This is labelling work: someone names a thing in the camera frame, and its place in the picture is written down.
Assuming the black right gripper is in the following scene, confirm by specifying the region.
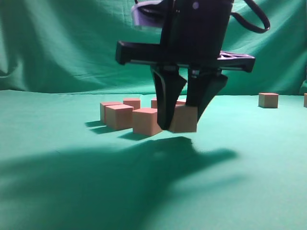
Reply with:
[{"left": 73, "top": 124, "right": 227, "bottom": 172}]
[{"left": 116, "top": 0, "right": 255, "bottom": 130}]

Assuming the red cube placed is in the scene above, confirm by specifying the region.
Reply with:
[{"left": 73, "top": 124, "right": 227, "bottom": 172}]
[
  {"left": 106, "top": 104, "right": 134, "bottom": 130},
  {"left": 176, "top": 99, "right": 186, "bottom": 105},
  {"left": 151, "top": 98, "right": 157, "bottom": 109},
  {"left": 123, "top": 98, "right": 141, "bottom": 110}
]

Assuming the red cube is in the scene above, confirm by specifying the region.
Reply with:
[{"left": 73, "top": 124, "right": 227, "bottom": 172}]
[
  {"left": 168, "top": 105, "right": 198, "bottom": 133},
  {"left": 100, "top": 102, "right": 122, "bottom": 124},
  {"left": 132, "top": 108, "right": 162, "bottom": 136}
]

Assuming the red cube row end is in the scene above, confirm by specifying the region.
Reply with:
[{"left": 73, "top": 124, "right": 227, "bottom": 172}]
[{"left": 258, "top": 92, "right": 279, "bottom": 108}]

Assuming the green cloth backdrop and cover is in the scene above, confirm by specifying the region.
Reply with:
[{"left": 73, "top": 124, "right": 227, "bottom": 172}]
[{"left": 0, "top": 0, "right": 307, "bottom": 230}]

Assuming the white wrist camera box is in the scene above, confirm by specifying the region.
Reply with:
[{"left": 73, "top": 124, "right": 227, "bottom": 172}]
[{"left": 131, "top": 0, "right": 167, "bottom": 28}]

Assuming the black camera cable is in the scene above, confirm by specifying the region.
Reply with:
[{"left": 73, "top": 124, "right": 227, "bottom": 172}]
[{"left": 230, "top": 0, "right": 271, "bottom": 34}]

